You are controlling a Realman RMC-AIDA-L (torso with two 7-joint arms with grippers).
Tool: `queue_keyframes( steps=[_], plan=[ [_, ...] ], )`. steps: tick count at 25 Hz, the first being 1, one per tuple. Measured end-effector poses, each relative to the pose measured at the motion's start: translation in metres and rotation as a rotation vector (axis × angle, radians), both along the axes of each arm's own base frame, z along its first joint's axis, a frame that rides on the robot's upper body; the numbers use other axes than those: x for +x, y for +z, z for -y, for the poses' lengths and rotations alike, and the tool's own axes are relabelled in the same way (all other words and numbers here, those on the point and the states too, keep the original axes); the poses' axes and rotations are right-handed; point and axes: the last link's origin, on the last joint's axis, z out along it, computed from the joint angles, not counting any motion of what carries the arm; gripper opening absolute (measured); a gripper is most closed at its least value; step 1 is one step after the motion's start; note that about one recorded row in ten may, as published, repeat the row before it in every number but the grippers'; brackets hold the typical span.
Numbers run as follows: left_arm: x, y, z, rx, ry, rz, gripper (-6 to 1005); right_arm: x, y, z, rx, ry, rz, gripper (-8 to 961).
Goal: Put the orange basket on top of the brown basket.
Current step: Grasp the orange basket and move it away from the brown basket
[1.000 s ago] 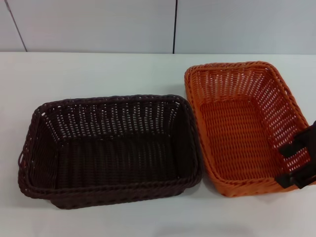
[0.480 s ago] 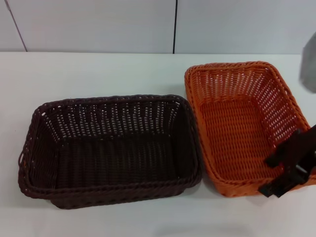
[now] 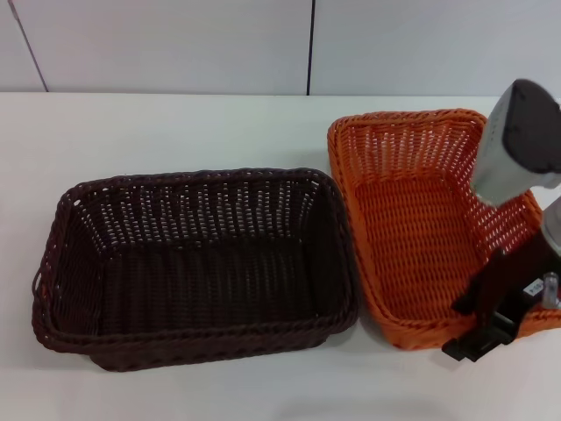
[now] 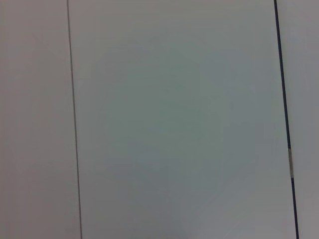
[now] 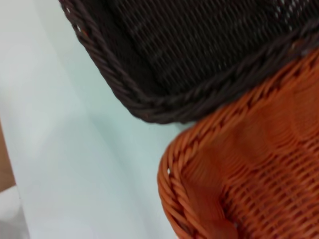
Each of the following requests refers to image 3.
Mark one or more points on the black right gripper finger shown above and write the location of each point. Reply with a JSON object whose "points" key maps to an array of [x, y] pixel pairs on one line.
{"points": [[473, 344], [480, 285]]}

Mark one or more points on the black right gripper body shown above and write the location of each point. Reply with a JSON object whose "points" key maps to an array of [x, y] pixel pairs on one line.
{"points": [[532, 263]]}

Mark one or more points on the orange wicker basket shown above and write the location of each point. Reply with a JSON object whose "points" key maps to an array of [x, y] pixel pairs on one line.
{"points": [[407, 228]]}

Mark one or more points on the dark brown wicker basket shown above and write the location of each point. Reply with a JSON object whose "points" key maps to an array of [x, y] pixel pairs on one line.
{"points": [[197, 272]]}

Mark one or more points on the dark vertical wall strip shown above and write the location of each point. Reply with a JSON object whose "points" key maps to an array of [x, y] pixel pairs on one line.
{"points": [[311, 44]]}

